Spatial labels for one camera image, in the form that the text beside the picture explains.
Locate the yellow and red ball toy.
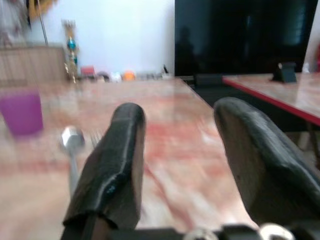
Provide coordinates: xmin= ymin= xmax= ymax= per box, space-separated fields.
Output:
xmin=122 ymin=70 xmax=137 ymax=81

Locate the black flat television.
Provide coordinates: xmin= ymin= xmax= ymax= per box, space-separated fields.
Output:
xmin=174 ymin=0 xmax=319 ymax=77

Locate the black phone stand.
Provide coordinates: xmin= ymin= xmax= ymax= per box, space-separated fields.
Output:
xmin=271 ymin=62 xmax=298 ymax=84

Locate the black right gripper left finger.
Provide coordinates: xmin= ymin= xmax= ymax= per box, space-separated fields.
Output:
xmin=62 ymin=102 xmax=147 ymax=240

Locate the black mouse ball toy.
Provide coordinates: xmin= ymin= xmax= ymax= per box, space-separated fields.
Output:
xmin=97 ymin=71 xmax=111 ymax=83

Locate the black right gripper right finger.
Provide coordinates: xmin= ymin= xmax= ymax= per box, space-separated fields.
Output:
xmin=213 ymin=97 xmax=320 ymax=226

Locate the light wood cabinet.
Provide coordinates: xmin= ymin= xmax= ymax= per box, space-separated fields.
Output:
xmin=0 ymin=46 xmax=67 ymax=82

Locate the purple plastic cup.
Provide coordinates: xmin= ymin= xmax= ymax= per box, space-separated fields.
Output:
xmin=0 ymin=90 xmax=45 ymax=139

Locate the clear jar with red lid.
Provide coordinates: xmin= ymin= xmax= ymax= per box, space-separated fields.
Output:
xmin=80 ymin=65 xmax=97 ymax=81

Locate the gold trophy with blue ball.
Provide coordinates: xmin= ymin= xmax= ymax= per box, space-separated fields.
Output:
xmin=61 ymin=19 xmax=81 ymax=85

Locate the silver metal spoon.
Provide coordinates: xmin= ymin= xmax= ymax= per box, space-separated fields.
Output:
xmin=59 ymin=125 xmax=86 ymax=200

